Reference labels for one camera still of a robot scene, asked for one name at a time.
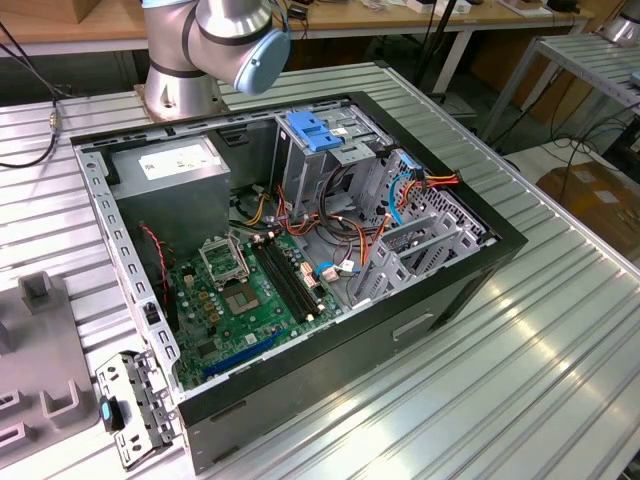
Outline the orange red power wire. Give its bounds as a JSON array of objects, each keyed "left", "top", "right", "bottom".
[{"left": 357, "top": 168, "right": 462, "bottom": 281}]

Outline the grey metal disk bay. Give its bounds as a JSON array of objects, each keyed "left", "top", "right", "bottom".
[{"left": 344, "top": 147, "right": 501, "bottom": 309}]

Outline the black RAM slot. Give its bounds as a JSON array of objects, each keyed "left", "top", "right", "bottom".
[
  {"left": 251, "top": 238, "right": 312, "bottom": 324},
  {"left": 263, "top": 232, "right": 325, "bottom": 316}
]

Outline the grey metal drive cage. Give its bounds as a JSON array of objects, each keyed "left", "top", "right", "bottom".
[{"left": 272, "top": 102, "right": 396, "bottom": 221}]

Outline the green motherboard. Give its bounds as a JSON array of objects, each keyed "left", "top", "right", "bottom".
[{"left": 164, "top": 232, "right": 346, "bottom": 394}]

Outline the CPU socket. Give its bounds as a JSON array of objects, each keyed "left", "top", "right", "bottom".
[{"left": 222, "top": 282, "right": 261, "bottom": 317}]

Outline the metal socket cover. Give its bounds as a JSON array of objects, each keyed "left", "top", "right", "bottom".
[{"left": 198, "top": 234, "right": 250, "bottom": 289}]

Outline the blue drive cage latch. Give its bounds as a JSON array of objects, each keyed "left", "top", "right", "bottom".
[{"left": 287, "top": 110, "right": 345, "bottom": 154}]

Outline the black open PC case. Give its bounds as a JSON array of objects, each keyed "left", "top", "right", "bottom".
[{"left": 69, "top": 89, "right": 530, "bottom": 476}]

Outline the blue expansion slot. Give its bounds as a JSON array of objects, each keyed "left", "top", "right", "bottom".
[{"left": 202, "top": 327, "right": 286, "bottom": 379}]

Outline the grey Dell power supply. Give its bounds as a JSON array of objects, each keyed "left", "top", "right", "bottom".
[{"left": 107, "top": 134, "right": 232, "bottom": 251}]

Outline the black case fan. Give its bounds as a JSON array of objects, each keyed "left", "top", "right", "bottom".
[{"left": 134, "top": 224, "right": 176, "bottom": 326}]

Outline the wooden desk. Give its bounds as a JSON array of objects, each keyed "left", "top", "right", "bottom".
[{"left": 0, "top": 0, "right": 596, "bottom": 59}]

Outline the black stand pole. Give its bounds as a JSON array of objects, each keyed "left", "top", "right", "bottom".
[{"left": 414, "top": 0, "right": 459, "bottom": 94}]

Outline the large brown cardboard box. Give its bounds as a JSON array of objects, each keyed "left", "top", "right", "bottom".
[{"left": 537, "top": 159, "right": 640, "bottom": 261}]

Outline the grey parts rack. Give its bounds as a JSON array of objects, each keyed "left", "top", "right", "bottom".
[{"left": 0, "top": 269, "right": 101, "bottom": 461}]

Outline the metal slat side table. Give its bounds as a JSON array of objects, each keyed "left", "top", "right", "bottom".
[{"left": 479, "top": 32, "right": 640, "bottom": 146}]

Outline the short pale blue wire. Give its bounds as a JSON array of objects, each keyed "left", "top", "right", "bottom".
[{"left": 317, "top": 260, "right": 362, "bottom": 275}]

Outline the red orange wire bundle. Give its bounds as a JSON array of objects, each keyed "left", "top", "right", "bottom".
[{"left": 274, "top": 187, "right": 321, "bottom": 236}]

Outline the yellow black wire bundle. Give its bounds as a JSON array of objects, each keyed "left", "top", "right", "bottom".
[{"left": 237, "top": 183, "right": 274, "bottom": 229}]

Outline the blue data wire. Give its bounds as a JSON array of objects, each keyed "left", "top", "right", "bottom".
[{"left": 387, "top": 152, "right": 426, "bottom": 226}]

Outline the black plastic case bracket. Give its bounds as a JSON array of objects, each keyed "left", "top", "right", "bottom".
[{"left": 218, "top": 127, "right": 251, "bottom": 147}]

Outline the red black fan wire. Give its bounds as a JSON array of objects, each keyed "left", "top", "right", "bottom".
[{"left": 138, "top": 223, "right": 176, "bottom": 311}]

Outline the grey bracket with blue latch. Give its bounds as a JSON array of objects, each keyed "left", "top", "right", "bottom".
[{"left": 94, "top": 349, "right": 179, "bottom": 474}]

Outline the black cable with metal plug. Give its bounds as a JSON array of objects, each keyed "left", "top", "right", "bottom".
[{"left": 0, "top": 22, "right": 64, "bottom": 169}]

